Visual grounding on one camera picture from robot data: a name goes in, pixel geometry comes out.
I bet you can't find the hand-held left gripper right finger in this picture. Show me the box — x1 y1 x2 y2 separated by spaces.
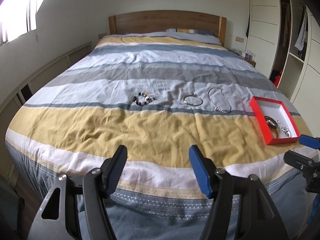
189 144 284 240

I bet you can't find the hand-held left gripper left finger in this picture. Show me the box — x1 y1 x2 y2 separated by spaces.
29 144 128 240

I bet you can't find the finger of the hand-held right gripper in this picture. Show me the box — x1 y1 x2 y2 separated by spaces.
299 134 320 151
284 151 320 175

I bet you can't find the red cardboard box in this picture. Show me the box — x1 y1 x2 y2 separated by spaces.
249 96 300 146

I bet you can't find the brown olive bangle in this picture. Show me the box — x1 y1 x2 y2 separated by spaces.
264 116 280 128

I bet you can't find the blue patterned clothing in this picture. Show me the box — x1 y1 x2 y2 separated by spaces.
306 192 320 228

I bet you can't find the red bag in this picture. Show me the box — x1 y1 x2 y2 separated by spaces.
272 70 283 87

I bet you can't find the hanging striped shirt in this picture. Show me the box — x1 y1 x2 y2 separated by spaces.
294 12 308 53

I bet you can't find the bed with striped duvet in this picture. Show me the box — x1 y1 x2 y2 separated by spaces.
5 31 310 240

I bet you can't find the hanging beige garment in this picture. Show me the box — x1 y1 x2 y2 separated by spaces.
282 2 292 48

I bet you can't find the white wardrobe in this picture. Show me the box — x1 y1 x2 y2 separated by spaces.
246 0 320 120

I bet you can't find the striped pillow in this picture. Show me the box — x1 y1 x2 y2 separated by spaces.
166 28 222 46

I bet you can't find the wooden bed headboard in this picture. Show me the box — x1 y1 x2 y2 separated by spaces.
108 10 227 47

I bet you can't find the window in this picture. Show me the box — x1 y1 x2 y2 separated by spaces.
0 0 47 44

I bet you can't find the dark beaded bracelet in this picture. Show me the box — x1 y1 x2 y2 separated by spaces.
132 92 157 105

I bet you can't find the silver chain necklace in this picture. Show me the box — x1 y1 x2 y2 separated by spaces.
207 87 232 113

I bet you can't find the silver bangle bracelet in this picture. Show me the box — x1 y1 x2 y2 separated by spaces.
183 93 203 105

